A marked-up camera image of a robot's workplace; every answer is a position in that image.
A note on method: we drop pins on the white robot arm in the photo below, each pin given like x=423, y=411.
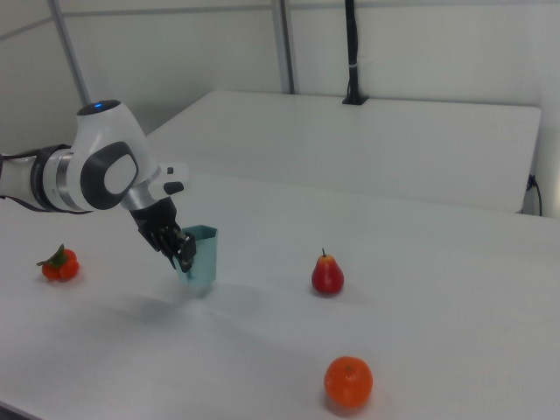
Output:
x=109, y=140

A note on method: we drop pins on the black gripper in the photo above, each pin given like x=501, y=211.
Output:
x=155, y=223

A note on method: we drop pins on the red pear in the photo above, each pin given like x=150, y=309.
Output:
x=327, y=275

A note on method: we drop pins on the tangerine cluster with leaves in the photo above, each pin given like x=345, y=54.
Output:
x=61, y=268

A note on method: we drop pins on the single orange fruit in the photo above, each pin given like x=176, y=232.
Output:
x=347, y=382

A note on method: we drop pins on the teal faceted mug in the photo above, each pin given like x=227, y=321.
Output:
x=205, y=258

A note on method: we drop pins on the black pole with white band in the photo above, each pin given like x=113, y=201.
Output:
x=352, y=44

